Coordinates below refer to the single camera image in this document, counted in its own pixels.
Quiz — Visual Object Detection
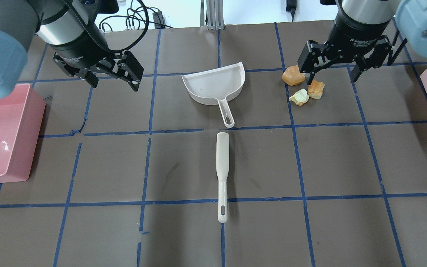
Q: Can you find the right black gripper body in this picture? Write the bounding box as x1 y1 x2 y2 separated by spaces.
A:
298 35 392 74

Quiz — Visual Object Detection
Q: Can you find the black power adapter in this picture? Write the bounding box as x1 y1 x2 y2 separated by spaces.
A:
286 0 298 21

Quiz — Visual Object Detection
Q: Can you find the beige plastic dustpan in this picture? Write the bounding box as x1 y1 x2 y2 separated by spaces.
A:
181 62 245 128

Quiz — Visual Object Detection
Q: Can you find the orange bread chunk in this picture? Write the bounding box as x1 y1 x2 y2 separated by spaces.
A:
307 80 325 99

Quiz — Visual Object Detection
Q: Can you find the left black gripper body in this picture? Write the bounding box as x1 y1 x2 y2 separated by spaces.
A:
53 44 144 83

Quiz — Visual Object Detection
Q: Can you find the pale yellow bread piece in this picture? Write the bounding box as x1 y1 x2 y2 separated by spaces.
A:
289 88 310 106

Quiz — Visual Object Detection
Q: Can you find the pink plastic bin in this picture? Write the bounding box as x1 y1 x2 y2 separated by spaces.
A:
0 83 46 183

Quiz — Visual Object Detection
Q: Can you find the beige hand brush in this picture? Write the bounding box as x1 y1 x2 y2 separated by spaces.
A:
216 132 230 223

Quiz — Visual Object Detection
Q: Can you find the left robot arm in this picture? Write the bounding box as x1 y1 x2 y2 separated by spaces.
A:
0 0 147 99

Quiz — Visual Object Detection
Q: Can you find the aluminium frame post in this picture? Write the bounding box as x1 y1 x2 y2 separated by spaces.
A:
200 0 225 30

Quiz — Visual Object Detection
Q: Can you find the round brown bread roll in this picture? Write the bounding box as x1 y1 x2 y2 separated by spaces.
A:
282 65 305 86

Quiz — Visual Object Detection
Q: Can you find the black cable bundle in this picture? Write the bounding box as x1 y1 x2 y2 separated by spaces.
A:
99 0 173 33

